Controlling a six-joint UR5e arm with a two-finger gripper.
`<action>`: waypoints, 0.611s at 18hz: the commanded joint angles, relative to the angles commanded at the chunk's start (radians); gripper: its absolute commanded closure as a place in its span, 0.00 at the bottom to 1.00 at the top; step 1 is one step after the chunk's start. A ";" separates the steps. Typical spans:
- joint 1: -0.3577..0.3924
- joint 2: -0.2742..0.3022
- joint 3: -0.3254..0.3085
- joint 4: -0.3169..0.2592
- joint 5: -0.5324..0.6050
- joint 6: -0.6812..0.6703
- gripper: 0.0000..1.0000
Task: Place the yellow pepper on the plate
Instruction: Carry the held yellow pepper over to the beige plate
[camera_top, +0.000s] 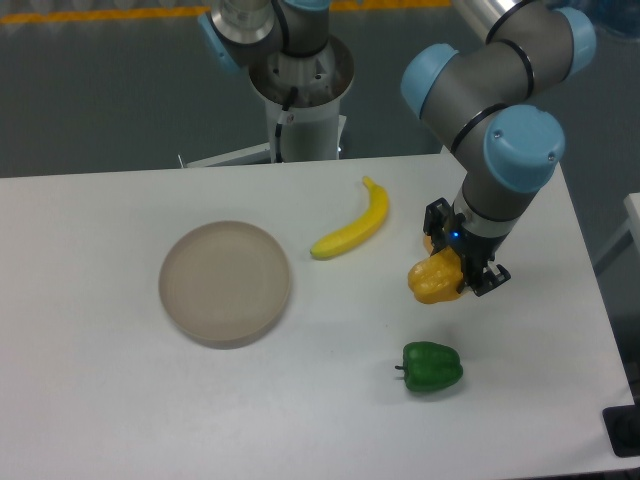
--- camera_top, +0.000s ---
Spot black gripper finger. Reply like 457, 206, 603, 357
423, 198, 452, 250
457, 260, 511, 297

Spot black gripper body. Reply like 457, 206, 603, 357
448, 219, 506, 271

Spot yellow bell pepper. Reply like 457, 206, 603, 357
408, 247, 463, 304

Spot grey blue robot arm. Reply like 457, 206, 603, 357
198, 1, 596, 304

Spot green bell pepper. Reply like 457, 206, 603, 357
395, 341, 464, 393

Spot beige round plate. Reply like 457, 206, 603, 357
158, 221, 292, 349

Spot orange bread wedge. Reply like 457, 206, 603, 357
423, 235, 435, 254

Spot yellow banana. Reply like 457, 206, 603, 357
309, 176, 390, 260

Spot white furniture at right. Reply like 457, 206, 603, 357
592, 192, 639, 276

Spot black device at edge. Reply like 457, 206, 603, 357
602, 405, 639, 458

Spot blue transparent bags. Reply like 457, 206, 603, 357
593, 0, 639, 39

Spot yellow floor tape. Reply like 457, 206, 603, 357
1, 0, 452, 25

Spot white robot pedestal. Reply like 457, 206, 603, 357
185, 35, 354, 168

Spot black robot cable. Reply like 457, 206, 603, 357
272, 85, 300, 164

